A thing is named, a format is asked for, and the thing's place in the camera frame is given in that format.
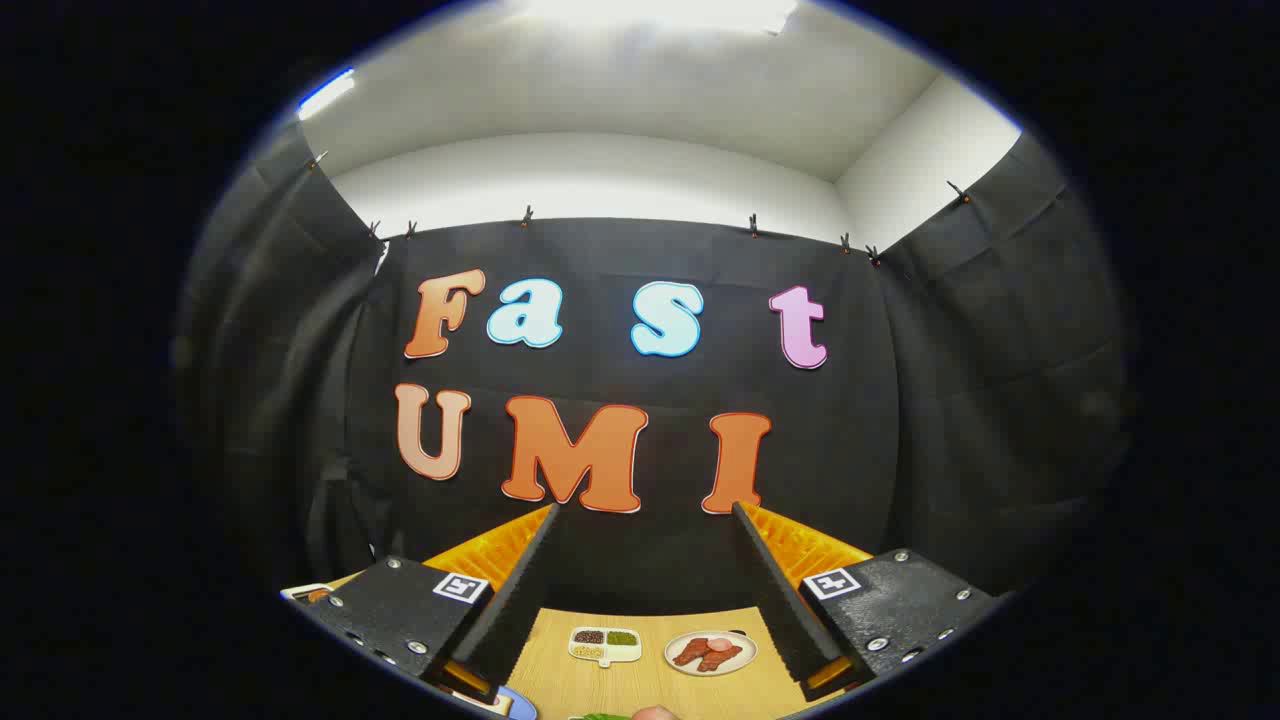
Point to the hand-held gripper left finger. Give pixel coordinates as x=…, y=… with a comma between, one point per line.
x=520, y=600

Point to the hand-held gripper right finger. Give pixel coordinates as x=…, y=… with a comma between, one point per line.
x=775, y=600

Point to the green lettuce leaf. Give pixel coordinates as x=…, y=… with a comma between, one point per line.
x=603, y=716

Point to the white oval plate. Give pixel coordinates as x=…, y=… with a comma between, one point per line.
x=745, y=640

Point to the brown meat slice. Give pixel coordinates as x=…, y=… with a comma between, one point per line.
x=690, y=653
x=722, y=660

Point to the white divided dish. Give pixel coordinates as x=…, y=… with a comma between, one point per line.
x=605, y=644

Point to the blue round plate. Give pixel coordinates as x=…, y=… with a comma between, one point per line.
x=520, y=705

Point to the pile of green beans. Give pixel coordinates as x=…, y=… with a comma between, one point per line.
x=621, y=638

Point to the row of black cloth clips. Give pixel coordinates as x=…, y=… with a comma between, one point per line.
x=526, y=216

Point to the ceiling light strip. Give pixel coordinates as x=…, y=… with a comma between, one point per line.
x=325, y=93

